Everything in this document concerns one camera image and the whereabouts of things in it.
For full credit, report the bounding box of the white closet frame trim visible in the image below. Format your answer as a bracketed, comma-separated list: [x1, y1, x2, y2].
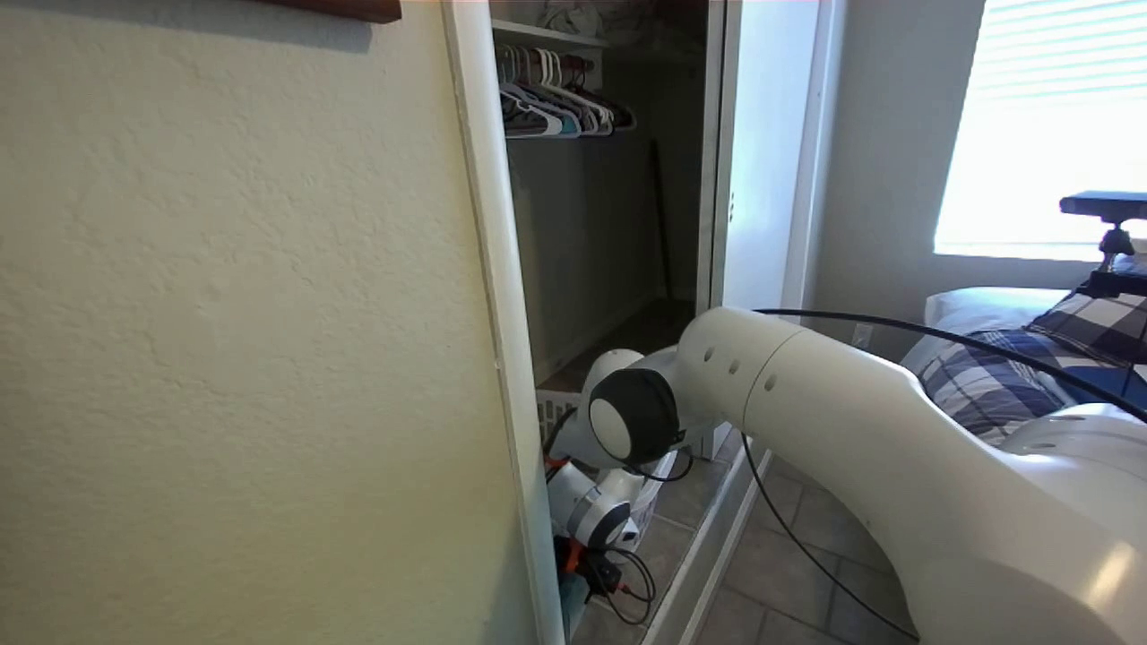
[440, 0, 570, 645]

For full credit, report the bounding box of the brown framed picture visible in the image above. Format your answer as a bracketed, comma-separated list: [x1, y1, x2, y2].
[266, 0, 405, 28]

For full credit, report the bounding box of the blue plaid bedding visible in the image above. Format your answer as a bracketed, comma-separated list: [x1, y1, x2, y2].
[900, 285, 1147, 448]

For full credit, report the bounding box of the white plastic laundry basket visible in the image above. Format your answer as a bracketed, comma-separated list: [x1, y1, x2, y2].
[535, 387, 601, 475]

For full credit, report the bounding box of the white closet shelf board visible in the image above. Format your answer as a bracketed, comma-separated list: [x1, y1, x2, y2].
[489, 17, 609, 55]

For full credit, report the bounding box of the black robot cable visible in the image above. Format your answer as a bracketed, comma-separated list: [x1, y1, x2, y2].
[595, 305, 1147, 645]

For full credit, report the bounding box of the pale blue plastic hanger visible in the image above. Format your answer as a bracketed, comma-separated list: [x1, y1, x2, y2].
[497, 82, 573, 142]

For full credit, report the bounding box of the white sliding door floor track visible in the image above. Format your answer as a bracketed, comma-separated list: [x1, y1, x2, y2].
[641, 441, 781, 645]

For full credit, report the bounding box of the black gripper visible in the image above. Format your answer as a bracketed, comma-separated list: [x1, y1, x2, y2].
[553, 534, 626, 601]

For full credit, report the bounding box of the white window blind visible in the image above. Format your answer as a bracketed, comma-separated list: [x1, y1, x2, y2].
[933, 0, 1147, 267]

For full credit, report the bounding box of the white closet door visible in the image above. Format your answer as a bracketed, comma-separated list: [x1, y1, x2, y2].
[696, 0, 844, 314]

